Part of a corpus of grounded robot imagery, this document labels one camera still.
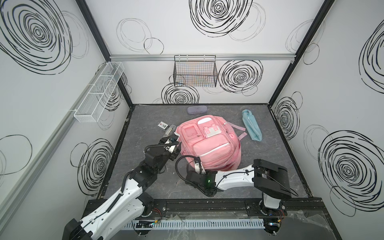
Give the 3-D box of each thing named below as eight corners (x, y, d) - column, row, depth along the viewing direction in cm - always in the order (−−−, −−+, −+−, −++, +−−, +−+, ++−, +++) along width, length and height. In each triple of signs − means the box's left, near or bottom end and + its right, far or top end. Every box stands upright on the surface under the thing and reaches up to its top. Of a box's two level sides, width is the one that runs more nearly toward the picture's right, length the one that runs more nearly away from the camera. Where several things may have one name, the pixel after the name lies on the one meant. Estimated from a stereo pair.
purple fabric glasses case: (187, 114, 116) (187, 111, 114) (187, 108, 121) (187, 105, 118) (207, 114, 116) (208, 111, 114) (207, 108, 121) (207, 105, 118)
